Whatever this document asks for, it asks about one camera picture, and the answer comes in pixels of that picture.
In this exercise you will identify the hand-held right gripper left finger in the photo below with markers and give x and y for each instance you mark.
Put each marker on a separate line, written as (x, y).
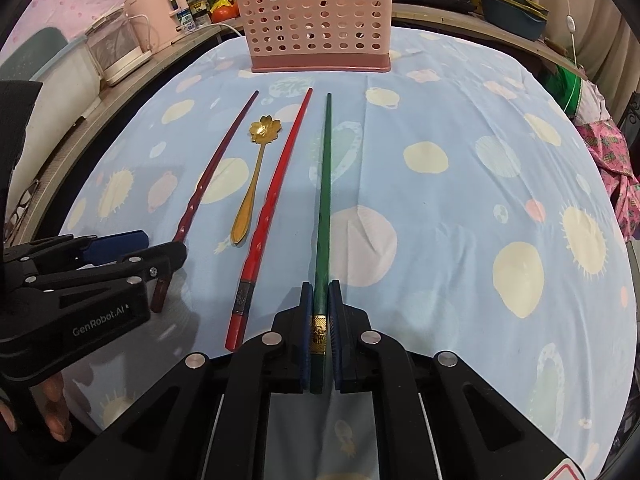
(305, 340)

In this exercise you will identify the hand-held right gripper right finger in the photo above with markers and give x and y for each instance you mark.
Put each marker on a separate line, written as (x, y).
(336, 340)

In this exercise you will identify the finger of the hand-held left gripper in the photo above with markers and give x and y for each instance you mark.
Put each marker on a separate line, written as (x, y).
(117, 245)
(150, 262)

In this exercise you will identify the dark red chopstick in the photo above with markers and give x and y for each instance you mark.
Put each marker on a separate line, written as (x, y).
(221, 152)

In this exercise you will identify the green chopstick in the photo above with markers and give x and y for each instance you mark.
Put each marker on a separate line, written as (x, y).
(325, 185)

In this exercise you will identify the gold flower spoon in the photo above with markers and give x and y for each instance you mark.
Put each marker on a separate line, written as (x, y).
(265, 129)

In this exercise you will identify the pink perforated utensil basket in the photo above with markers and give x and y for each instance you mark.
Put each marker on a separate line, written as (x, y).
(320, 62)

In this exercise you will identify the person's left hand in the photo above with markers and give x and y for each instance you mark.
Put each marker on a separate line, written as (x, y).
(56, 410)

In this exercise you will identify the white plastic bin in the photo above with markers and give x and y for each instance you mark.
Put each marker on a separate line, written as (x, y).
(65, 75)

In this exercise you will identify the white countertop appliance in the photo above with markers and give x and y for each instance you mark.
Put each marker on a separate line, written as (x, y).
(112, 50)

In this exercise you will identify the grey-green board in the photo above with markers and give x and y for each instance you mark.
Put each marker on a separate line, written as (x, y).
(40, 45)

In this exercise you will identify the pink electric kettle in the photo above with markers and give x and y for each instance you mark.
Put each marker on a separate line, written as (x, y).
(150, 15)

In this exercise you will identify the red tomato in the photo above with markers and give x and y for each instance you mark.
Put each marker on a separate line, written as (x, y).
(223, 11)

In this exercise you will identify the pink pineapple print cloth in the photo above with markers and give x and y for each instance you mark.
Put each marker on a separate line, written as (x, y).
(615, 160)

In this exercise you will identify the green bag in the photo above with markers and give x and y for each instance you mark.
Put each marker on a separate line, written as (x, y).
(565, 85)

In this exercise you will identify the black induction cooker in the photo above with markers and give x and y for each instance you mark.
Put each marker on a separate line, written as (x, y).
(435, 0)

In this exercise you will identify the large blue bowl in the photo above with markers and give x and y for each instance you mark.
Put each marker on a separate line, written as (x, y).
(515, 22)

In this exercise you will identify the black metal chair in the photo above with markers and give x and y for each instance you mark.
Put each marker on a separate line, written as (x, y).
(630, 112)

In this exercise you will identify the beige curtain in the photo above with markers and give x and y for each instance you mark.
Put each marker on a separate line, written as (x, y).
(590, 10)

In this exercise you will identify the black frame eyeglasses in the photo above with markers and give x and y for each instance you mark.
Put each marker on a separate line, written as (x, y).
(22, 200)

